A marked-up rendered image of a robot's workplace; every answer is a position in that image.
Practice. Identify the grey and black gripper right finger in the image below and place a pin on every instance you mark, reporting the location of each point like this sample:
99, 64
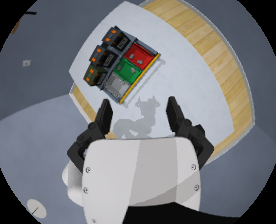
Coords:
183, 128

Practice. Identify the dark grey metal shelf rack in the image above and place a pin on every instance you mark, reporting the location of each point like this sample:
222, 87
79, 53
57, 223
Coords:
121, 54

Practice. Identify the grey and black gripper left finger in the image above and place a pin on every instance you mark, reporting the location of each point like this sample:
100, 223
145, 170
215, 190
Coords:
96, 130

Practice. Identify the grey open bin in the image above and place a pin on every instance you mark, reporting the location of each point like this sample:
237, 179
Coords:
115, 87

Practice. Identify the red bin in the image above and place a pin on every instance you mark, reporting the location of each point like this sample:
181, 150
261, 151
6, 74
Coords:
140, 54

